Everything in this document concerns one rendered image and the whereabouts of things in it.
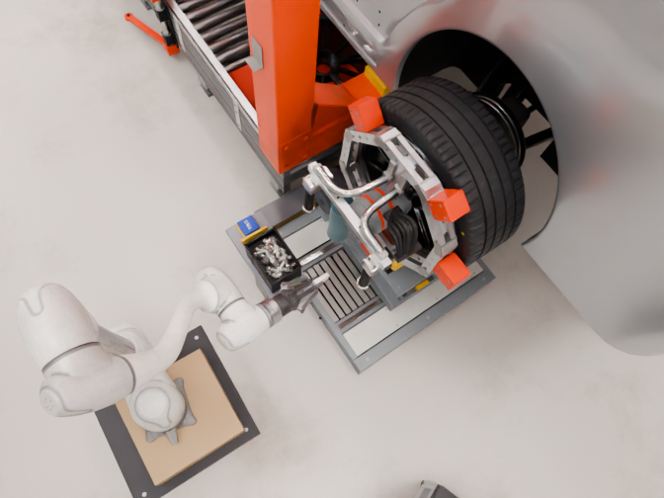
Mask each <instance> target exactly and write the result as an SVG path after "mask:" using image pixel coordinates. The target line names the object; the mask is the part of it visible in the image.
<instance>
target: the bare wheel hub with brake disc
mask: <svg viewBox="0 0 664 498"><path fill-rule="evenodd" d="M474 97H476V98H477V99H478V100H479V101H480V102H481V103H482V104H483V105H484V106H485V107H486V109H488V110H489V111H490V113H491V114H492V115H493V116H494V118H495V119H496V122H498V123H499V125H500V126H501V127H502V128H503V130H504V131H505V135H507V137H508V138H509V142H511V144H512V146H513V148H512V149H514V151H515V153H516V157H517V158H518V161H519V162H520V159H521V153H522V146H521V140H520V136H519V133H518V130H517V128H516V125H515V124H514V122H513V120H512V118H511V117H510V115H509V114H508V113H507V112H506V110H505V109H504V108H503V107H502V106H501V105H500V104H498V103H497V102H496V101H494V100H493V99H491V98H489V97H486V96H483V95H474Z"/></svg>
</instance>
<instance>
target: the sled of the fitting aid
mask: <svg viewBox="0 0 664 498"><path fill-rule="evenodd" d="M340 243H341V244H342V246H343V247H344V249H345V250H346V251H347V253H348V254H349V255H350V257H351V258H352V260H353V261H354V262H355V264H356V265H357V266H358V268H359V269H360V271H362V270H363V267H362V262H363V260H364V259H365V258H366V257H365V256H364V254H363V253H362V252H361V250H360V249H359V248H358V246H357V245H356V244H355V242H354V241H353V239H352V238H351V237H350V235H349V234H348V237H347V238H346V239H345V240H344V241H342V242H340ZM438 279H439V278H438V277H437V276H436V274H433V275H432V276H430V277H429V278H427V279H426V280H424V281H423V282H421V283H420V284H418V285H417V286H415V287H414V288H412V289H411V290H409V291H407V292H406V293H404V294H403V295H401V296H400V297H398V298H395V297H394V296H393V294H392V293H391V291H390V290H389V289H388V287H387V286H386V285H385V283H384V282H383V281H382V279H381V278H380V276H379V275H378V274H377V273H376V274H374V275H373V276H372V278H371V280H370V284H371V286H372V287H373V289H374V290H375V292H376V293H377V294H378V296H379V297H380V299H381V300H382V301H383V303H384V304H385V305H386V307H387V308H388V310H389V311H391V310H392V309H394V308H395V307H397V306H398V305H400V304H401V303H403V302H404V301H406V300H407V299H409V298H410V297H412V296H413V295H415V294H416V293H418V292H419V291H421V290H423V289H424V288H426V287H427V286H429V285H430V284H432V283H433V282H435V281H436V280H438Z"/></svg>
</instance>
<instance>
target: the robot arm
mask: <svg viewBox="0 0 664 498"><path fill-rule="evenodd" d="M329 276H330V275H329V274H328V272H327V273H325V274H324V275H322V276H321V277H318V276H316V277H314V278H312V279H309V278H308V277H303V278H299V279H296V280H293V281H290V282H282V283H281V288H282V290H281V291H280V293H278V294H276V295H275V296H273V297H271V298H266V299H264V300H262V301H261V302H259V303H257V304H255V305H254V306H253V305H252V304H250V303H249V302H248V301H247V300H246V299H245V298H244V296H243V295H242V293H241V291H240V290H239V288H238V287H237V285H236V284H235V283H234V281H233V280H232V279H231V278H230V277H229V276H227V275H226V274H225V273H224V272H223V271H222V270H221V269H219V268H217V267H215V266H207V267H204V268H202V269H200V270H199V271H198V272H197V274H196V276H195V288H194V290H193V291H191V292H189V293H188V294H186V295H185V296H184V297H183V298H182V299H181V300H180V302H179V303H178V305H177V307H176V309H175V311H174V313H173V315H172V317H171V320H170V322H169V324H168V326H167V328H166V330H165V333H164V335H163V337H162V339H161V341H160V342H159V344H158V345H157V346H156V347H155V348H154V347H153V345H152V344H151V342H150V340H149V339H148V337H147V336H146V334H145V333H144V332H143V330H142V329H141V328H139V327H138V326H136V325H135V324H133V323H130V322H124V321H123V322H118V323H115V324H113V325H111V326H110V327H108V328H107V329H106V328H104V327H102V326H100V325H98V323H97V321H96V319H95V318H94V316H93V315H92V314H91V313H90V312H89V311H88V310H87V309H86V307H85V306H84V305H83V304H82V302H81V301H80V300H79V299H77V298H76V296H75V295H74V293H73V292H71V291H70V290H68V289H67V288H65V287H64V286H62V285H60V284H54V283H44V284H40V285H37V286H35V287H33V288H31V289H29V290H27V291H25V292H24V293H23V294H22V295H21V296H20V298H19V300H18V302H17V304H16V321H17V326H18V329H19V331H20V334H21V336H22V339H23V341H24V343H25V345H26V347H27V349H28V351H29V353H30V355H31V357H32V358H33V360H34V362H35V363H36V364H37V366H38V367H39V368H40V370H41V372H42V374H43V376H44V381H43V382H42V383H41V388H40V403H41V407H42V409H43V410H44V411H45V412H46V413H47V414H49V415H51V416H54V417H73V416H79V415H84V414H88V413H92V412H95V411H97V410H100V409H103V408H105V407H108V406H110V405H112V404H115V403H116V402H118V401H120V400H121V399H123V398H124V399H125V401H126V403H127V406H128V408H129V411H130V415H131V417H132V419H133V420H134V422H135V423H136V424H137V425H138V426H140V427H141V428H143V429H145V439H146V441H147V442H148V443H152V442H154V441H155V440H156V439H157V438H159V437H161V436H164V435H166V434H167V436H168V438H169V440H170V442H171V445H172V446H173V445H176V444H178V443H179V441H178V434H177V430H178V429H181V428H183V427H186V426H193V425H195V424H196V422H197V419H196V417H195V416H194V414H193V412H192V409H191V406H190V403H189V400H188V397H187V393H186V390H185V386H184V380H183V379H182V378H181V377H177V378H176V379H174V380H172V379H171V377H170V376H169V375H168V374H167V372H166V370H167V369H168V368H169V367H170V366H171V365H172V364H173V363H174V362H175V361H176V359H177V358H178V356H179V354H180V352H181V350H182V347H183V344H184V342H185V339H186V336H187V333H188V330H189V327H190V324H191V321H192V318H193V315H194V313H195V311H196V310H197V309H200V310H201V311H203V312H210V313H212V314H215V313H216V315H217V316H218V317H219V318H220V320H221V322H222V323H221V324H220V325H219V327H218V329H217V332H216V337H217V340H218V341H219V343H220V344H221V345H222V346H223V347H224V348H225V349H227V350H229V351H235V350H238V349H241V348H243V347H245V346H247V345H249V344H251V343H253V342H254V341H256V340H257V339H259V338H260V337H261V336H262V335H263V334H264V333H265V332H266V331H267V330H268V329H269V328H272V327H273V326H274V325H276V324H277V323H279V322H280V321H282V319H283V317H284V316H285V315H287V314H289V313H290V312H292V311H296V310H299V311H300V312H301V313H304V312H305V309H306V307H307V306H308V305H309V304H310V303H311V302H312V301H313V299H314V298H315V297H316V296H317V294H318V293H319V290H318V288H320V287H321V286H322V285H323V284H324V283H323V282H324V281H326V280H327V279H328V278H329ZM300 284H302V285H300ZM297 285H300V286H299V287H297V288H295V289H293V290H287V288H290V287H294V286H297ZM310 285H312V287H311V288H310V289H308V290H306V291H304V292H303V293H300V294H297V293H299V292H300V291H302V290H304V289H305V288H307V287H309V286H310ZM312 292H313V294H312V295H311V296H310V298H309V299H308V300H307V301H306V302H305V303H304V305H301V306H298V305H299V302H300V301H301V300H302V299H303V298H304V297H306V296H307V295H309V294H311V293H312Z"/></svg>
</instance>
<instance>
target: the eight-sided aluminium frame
mask: <svg viewBox="0 0 664 498"><path fill-rule="evenodd" d="M363 143H366V144H370V145H375V146H379V147H380V148H382V149H383V151H384V152H385V153H386V154H387V155H388V157H389V158H390V159H391V160H392V161H393V162H394V163H395V165H396V167H397V168H398V169H399V170H400V172H401V173H402V174H403V175H404V176H405V177H406V178H407V180H408V182H409V183H410V184H411V185H412V186H413V188H414V189H415V190H416V192H417V194H418V196H419V197H420V200H421V204H422V207H423V210H424V213H425V216H426V219H427V222H428V225H429V229H430V232H431V235H432V238H433V242H434V248H433V249H432V251H431V252H430V254H429V255H426V254H424V253H422V252H420V251H417V252H416V253H414V254H412V255H411V256H409V257H408V258H406V259H405V260H403V261H401V262H400V263H401V264H403V265H405V266H406V267H408V268H410V269H412V270H414V271H415V272H417V273H419V274H420V275H421V276H425V277H428V276H430V275H431V274H433V273H434V272H433V269H434V267H435V266H436V265H437V263H438V262H440V261H441V260H443V259H445V258H446V257H448V256H449V255H451V254H452V252H453V251H454V250H455V249H456V248H457V246H458V244H457V236H456V234H455V231H454V227H453V224H452V223H451V222H446V221H439V220H434V218H433V216H432V213H431V211H430V208H429V206H428V203H427V200H428V199H430V198H432V197H433V196H435V195H437V194H438V193H440V192H442V191H443V190H444V189H443V187H442V185H441V182H440V181H439V179H438V177H437V175H436V174H434V173H433V172H432V171H431V170H430V168H429V167H428V166H427V165H426V164H425V162H424V161H423V160H422V159H421V158H420V156H419V155H418V154H417V153H416V152H415V150H414V149H413V148H412V147H411V146H410V144H409V143H408V142H407V141H406V140H405V138H404V137H403V136H402V133H401V132H400V131H398V130H397V129H396V127H392V126H385V125H380V126H378V127H377V128H375V129H373V130H371V131H369V132H361V131H356V128H355V125H352V126H350V127H348V128H346V129H345V133H344V140H343V146H342V152H341V158H340V160H339V161H340V167H341V171H342V172H343V174H344V177H345V180H346V182H347V185H348V188H349V189H354V188H357V185H356V183H355V180H354V177H353V175H352V172H354V175H355V178H356V181H357V183H358V186H359V187H360V186H361V185H364V184H365V183H366V181H365V178H364V175H363V172H362V170H361V167H360V163H359V160H360V155H361V151H362V146H363ZM395 146H396V147H397V148H398V149H397V148H396V147H395ZM399 151H400V152H401V153H402V154H401V153H400V152H399ZM403 156H404V157H405V156H406V157H407V158H408V159H409V161H410V162H411V163H412V164H413V165H414V167H415V168H416V169H415V170H416V171H415V170H414V169H413V168H412V166H411V165H410V164H409V163H408V161H407V160H406V159H405V158H404V157H403ZM416 172H417V173H418V174H419V175H420V176H419V175H418V174H417V173H416ZM421 178H422V179H423V180H422V179H421ZM384 233H385V234H386V235H387V237H388V238H389V239H390V241H391V242H392V244H390V242H389V241H388V240H387V238H386V237H385V236H384V234H383V233H382V232H380V233H378V234H376V235H375V237H376V239H377V240H378V241H379V243H380V244H381V245H382V246H383V247H384V246H386V247H387V248H388V249H389V251H390V252H391V253H392V255H394V254H395V253H396V248H395V244H394V240H393V238H392V236H391V234H390V232H389V231H388V230H387V228H386V229H385V230H384Z"/></svg>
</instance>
